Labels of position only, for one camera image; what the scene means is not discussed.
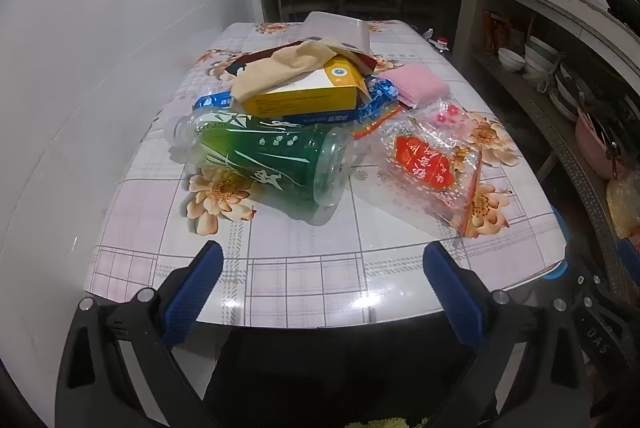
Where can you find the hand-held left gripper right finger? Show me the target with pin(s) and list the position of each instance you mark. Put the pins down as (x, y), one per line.
(455, 298)

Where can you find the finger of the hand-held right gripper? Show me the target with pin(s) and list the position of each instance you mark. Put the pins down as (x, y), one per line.
(629, 254)

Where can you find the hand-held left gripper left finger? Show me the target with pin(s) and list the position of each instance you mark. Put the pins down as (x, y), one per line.
(192, 293)

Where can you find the clear plastic bag red print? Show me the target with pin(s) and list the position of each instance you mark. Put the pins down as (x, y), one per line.
(425, 162)

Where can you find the green plastic bottle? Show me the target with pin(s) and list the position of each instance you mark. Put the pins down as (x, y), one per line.
(260, 157)

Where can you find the blue white toothpaste box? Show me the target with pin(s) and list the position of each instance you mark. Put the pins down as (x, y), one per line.
(380, 95)

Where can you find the pink sponge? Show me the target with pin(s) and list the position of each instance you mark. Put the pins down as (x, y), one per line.
(420, 82)

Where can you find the yellow cardboard box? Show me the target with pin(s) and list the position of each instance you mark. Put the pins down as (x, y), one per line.
(300, 100)

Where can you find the beige cloth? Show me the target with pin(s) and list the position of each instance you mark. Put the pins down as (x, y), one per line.
(270, 72)

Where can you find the red-brown box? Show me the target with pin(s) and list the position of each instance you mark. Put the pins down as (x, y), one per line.
(245, 60)

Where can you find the pale yellow bag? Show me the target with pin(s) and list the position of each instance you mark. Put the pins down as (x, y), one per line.
(625, 208)

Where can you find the floral tablecloth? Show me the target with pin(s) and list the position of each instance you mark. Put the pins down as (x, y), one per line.
(300, 268)

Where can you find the pink plastic basin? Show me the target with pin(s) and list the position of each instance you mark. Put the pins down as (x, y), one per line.
(595, 147)

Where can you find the stack of plates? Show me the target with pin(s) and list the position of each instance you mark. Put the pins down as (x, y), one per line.
(567, 97)

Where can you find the stack of white bowls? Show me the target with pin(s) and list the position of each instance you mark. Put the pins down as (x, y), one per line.
(542, 55)

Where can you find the white bowl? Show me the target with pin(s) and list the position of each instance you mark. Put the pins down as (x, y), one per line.
(511, 60)

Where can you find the red packets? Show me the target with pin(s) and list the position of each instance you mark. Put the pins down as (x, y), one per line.
(495, 32)

